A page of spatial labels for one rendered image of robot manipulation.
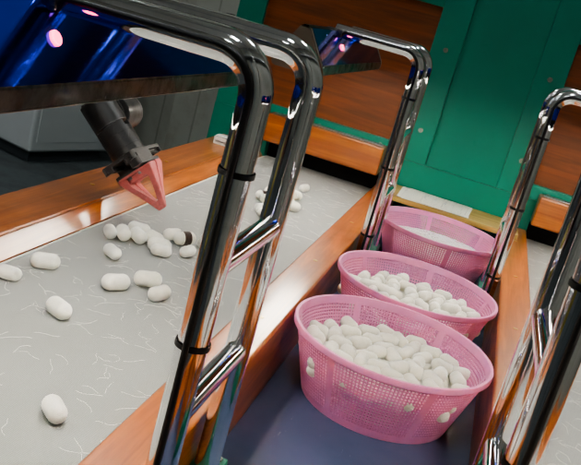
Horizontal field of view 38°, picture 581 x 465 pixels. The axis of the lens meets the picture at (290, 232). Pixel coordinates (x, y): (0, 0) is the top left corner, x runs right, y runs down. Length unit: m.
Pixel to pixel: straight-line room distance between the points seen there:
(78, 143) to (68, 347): 3.72
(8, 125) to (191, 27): 3.98
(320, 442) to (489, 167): 1.21
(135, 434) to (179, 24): 0.36
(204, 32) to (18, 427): 0.40
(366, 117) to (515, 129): 0.36
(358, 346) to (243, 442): 0.25
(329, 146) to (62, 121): 2.61
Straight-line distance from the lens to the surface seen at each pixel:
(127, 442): 0.74
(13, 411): 0.81
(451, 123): 2.08
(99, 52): 0.64
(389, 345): 1.15
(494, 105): 2.07
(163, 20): 0.57
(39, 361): 0.89
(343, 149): 2.05
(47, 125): 4.43
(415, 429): 1.05
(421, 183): 2.09
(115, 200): 1.41
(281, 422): 1.02
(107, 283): 1.08
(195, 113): 4.50
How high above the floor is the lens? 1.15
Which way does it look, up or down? 16 degrees down
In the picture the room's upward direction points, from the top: 16 degrees clockwise
